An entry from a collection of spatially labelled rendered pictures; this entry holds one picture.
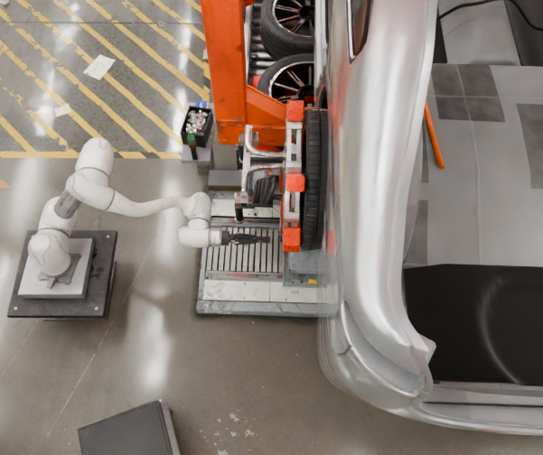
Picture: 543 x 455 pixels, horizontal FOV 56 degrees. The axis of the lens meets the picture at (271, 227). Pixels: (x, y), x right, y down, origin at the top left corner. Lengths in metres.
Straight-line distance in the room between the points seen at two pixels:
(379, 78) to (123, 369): 2.14
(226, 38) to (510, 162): 1.34
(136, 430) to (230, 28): 1.85
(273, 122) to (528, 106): 1.24
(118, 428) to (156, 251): 1.11
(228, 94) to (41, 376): 1.83
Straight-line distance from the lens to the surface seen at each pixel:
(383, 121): 1.49
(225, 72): 2.50
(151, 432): 2.60
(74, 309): 2.88
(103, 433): 2.65
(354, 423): 2.93
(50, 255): 2.72
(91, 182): 2.26
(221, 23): 2.31
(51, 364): 3.17
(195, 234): 2.46
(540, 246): 2.45
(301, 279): 2.92
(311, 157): 2.10
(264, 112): 2.73
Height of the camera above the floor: 2.87
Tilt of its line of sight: 63 degrees down
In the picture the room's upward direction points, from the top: 1 degrees clockwise
